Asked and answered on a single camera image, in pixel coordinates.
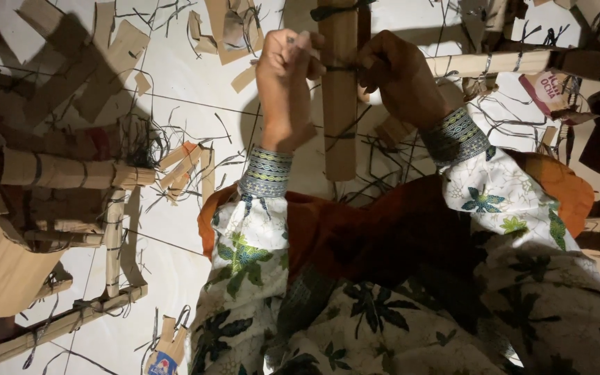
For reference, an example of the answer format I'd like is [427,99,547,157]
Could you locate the tangle of black strings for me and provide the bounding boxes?
[122,116,165,170]

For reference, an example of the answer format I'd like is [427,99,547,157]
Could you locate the large curved cardboard sheet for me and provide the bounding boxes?
[0,215,67,319]

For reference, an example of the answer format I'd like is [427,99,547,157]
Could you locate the rolled cardboard stick with ties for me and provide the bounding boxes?
[425,48,600,83]

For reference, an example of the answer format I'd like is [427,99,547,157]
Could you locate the thick rolled cardboard bundle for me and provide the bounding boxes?
[0,147,156,191]

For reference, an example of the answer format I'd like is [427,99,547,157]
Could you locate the blue and red printed cardboard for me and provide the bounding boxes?
[145,315,190,375]

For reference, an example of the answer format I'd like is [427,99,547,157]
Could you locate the bundle of cardboard strips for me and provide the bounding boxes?
[157,141,216,205]

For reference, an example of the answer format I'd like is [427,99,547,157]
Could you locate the short rolled cardboard stick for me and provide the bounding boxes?
[23,229,105,249]

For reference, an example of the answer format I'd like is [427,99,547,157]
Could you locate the heap of flat cardboard pieces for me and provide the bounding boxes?
[15,0,152,125]

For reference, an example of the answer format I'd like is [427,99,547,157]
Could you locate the small cardboard scrap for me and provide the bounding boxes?
[133,71,152,97]
[230,65,257,94]

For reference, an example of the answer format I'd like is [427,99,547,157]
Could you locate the white floral garment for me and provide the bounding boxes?
[185,229,600,375]

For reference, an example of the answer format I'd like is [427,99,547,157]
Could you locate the orange cloth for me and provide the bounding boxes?
[197,150,596,295]

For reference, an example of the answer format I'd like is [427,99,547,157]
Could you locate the torn cardboard scrap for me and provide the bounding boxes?
[187,0,265,66]

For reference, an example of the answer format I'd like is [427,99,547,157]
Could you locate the pink packet piece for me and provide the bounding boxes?
[518,71,574,119]

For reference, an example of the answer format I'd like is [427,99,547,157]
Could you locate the thin rolled cardboard stick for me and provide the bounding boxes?
[102,190,127,299]

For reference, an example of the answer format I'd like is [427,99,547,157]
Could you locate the rolled cardboard stick with strings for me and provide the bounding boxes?
[0,283,149,366]

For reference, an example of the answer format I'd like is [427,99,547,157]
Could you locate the person's left hand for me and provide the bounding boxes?
[256,28,327,153]

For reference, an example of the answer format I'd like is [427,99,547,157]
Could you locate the person's right hand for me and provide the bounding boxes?
[356,30,453,129]

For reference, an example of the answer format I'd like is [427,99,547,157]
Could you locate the long rolled cardboard stick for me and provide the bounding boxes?
[317,0,359,182]

